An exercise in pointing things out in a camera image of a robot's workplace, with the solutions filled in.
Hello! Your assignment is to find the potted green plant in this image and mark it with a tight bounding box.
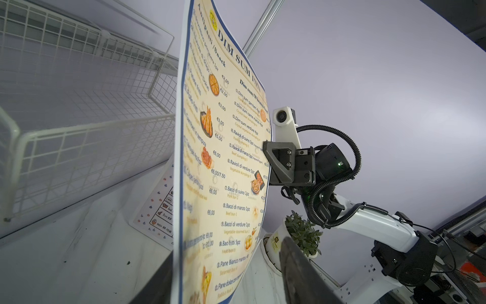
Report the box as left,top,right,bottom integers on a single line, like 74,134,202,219
265,210,323,272

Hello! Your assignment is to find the white wire wall basket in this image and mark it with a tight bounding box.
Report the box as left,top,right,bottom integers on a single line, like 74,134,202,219
1,1,177,223

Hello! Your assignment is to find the dotted table price menu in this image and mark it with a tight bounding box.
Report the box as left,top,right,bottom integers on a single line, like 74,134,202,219
134,166,175,248

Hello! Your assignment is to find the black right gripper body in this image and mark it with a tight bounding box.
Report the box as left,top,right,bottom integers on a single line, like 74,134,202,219
293,147,316,187

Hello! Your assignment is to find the large dim sum menu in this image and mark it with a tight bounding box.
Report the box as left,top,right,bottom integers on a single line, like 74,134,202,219
170,1,272,303

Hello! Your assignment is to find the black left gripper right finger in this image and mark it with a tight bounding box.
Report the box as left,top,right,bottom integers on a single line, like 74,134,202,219
279,237,342,304

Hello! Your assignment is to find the large white board front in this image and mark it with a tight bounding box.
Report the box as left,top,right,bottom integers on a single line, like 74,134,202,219
128,159,176,252

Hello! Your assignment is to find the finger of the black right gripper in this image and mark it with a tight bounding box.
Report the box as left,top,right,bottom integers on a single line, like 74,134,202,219
263,141,296,186

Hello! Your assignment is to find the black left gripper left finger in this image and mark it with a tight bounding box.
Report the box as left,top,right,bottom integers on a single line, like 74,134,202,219
130,252,173,304

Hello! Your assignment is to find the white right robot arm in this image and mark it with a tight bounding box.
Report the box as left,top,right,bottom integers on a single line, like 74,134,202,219
263,121,438,303

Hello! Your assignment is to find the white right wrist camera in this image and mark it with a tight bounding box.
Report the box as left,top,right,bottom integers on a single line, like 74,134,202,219
273,106,301,149

